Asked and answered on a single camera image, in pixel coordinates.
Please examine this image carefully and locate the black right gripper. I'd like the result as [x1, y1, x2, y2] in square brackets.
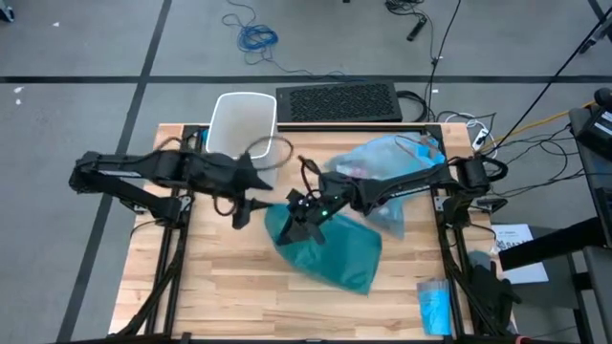
[275, 187, 338, 247]

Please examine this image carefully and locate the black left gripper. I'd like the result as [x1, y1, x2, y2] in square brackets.
[189, 151, 275, 230]

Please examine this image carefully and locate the large teal cloth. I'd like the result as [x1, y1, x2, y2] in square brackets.
[264, 203, 383, 296]

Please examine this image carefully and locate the white plastic trash bin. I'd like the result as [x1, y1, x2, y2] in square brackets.
[205, 91, 283, 190]

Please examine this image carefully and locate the light blue trash bag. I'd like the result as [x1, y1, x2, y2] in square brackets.
[334, 133, 448, 240]

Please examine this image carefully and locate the black perforated metal case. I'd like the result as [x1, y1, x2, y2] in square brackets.
[274, 81, 404, 123]

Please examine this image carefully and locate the white power strip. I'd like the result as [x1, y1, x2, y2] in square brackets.
[470, 126, 490, 152]

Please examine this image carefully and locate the white printed sheet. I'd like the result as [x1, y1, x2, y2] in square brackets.
[492, 224, 549, 286]

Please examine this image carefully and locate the black power strip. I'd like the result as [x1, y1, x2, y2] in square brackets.
[405, 15, 427, 43]

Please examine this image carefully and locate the black box device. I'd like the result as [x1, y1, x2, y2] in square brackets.
[571, 87, 612, 161]

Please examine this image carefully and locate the black stand leg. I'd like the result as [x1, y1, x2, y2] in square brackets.
[578, 0, 612, 54]

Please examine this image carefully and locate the black aluminium rig frame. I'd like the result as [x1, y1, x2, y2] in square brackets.
[114, 122, 479, 344]

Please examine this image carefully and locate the blue coiled cable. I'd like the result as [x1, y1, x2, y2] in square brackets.
[220, 0, 345, 77]

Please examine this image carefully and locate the yellow cable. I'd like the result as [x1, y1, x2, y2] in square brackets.
[477, 98, 599, 154]

